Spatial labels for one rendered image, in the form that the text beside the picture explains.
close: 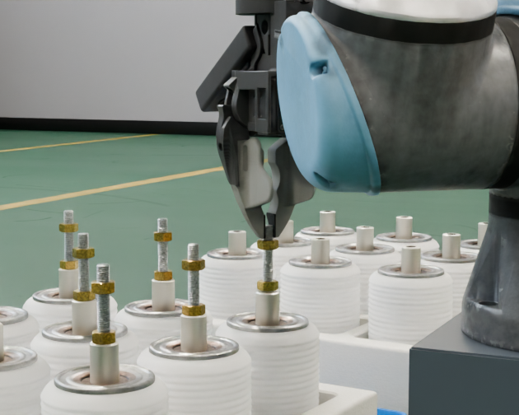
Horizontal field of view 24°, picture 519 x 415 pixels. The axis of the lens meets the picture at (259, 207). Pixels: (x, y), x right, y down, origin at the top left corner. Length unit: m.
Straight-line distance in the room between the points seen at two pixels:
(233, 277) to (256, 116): 0.46
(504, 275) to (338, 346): 0.55
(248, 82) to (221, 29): 7.02
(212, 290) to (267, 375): 0.41
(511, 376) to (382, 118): 0.19
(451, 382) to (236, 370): 0.23
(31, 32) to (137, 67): 0.91
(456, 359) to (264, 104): 0.33
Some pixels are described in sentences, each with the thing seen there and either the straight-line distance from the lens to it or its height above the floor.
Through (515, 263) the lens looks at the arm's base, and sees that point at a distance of 0.82.
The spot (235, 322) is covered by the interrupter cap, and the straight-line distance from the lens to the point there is 1.10.
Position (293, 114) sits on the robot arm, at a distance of 0.79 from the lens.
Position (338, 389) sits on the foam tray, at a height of 0.18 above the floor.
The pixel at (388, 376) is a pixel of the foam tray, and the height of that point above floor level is 0.15.
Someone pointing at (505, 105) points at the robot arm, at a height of 0.46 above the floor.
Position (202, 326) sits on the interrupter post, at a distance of 1.00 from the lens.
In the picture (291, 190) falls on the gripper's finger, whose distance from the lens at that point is 1.09.
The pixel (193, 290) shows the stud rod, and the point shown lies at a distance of 1.00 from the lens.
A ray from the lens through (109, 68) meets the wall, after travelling 8.48.
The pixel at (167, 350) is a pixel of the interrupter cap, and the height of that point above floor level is 0.25.
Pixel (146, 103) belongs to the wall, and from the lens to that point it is 8.33.
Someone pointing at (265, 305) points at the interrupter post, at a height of 0.27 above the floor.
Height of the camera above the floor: 0.49
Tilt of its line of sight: 7 degrees down
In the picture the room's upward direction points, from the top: straight up
